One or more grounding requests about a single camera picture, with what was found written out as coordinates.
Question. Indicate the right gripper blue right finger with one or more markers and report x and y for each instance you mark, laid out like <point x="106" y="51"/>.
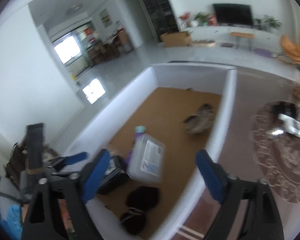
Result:
<point x="224" y="189"/>

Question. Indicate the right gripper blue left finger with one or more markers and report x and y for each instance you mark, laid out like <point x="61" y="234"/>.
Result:
<point x="86" y="188"/>

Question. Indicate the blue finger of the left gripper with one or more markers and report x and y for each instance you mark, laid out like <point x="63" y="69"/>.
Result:
<point x="72" y="159"/>

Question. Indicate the black printed cardboard box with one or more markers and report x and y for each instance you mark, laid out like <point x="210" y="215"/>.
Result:
<point x="115" y="175"/>

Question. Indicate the large black velvet bow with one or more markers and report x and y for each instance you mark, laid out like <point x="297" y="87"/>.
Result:
<point x="139" y="202"/>

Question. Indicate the clear plastic storage box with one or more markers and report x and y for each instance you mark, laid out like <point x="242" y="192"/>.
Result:
<point x="146" y="160"/>

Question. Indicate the rhinestone gold hair clip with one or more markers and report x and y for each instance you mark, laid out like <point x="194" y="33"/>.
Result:
<point x="201" y="121"/>

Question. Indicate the large white storage bin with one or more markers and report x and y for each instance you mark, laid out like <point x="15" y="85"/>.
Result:
<point x="160" y="98"/>

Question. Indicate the brown cardboard box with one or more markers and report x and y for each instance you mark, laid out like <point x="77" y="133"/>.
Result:
<point x="177" y="39"/>

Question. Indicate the small wooden bench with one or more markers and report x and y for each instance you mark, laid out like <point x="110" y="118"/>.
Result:
<point x="240" y="35"/>

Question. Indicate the white tv cabinet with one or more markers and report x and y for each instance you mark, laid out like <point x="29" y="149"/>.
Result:
<point x="221" y="34"/>

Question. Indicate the orange lounge chair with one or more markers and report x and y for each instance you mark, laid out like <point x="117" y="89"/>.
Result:
<point x="290" y="49"/>

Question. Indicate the green potted plant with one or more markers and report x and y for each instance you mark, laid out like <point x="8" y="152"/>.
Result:
<point x="272" y="23"/>

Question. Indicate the red flowers in vase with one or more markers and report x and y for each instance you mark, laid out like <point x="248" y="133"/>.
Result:
<point x="184" y="19"/>

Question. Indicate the black flat screen television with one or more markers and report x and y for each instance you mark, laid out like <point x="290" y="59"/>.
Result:
<point x="233" y="14"/>

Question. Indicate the black display shelf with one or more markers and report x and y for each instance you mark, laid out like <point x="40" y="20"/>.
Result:
<point x="161" y="16"/>

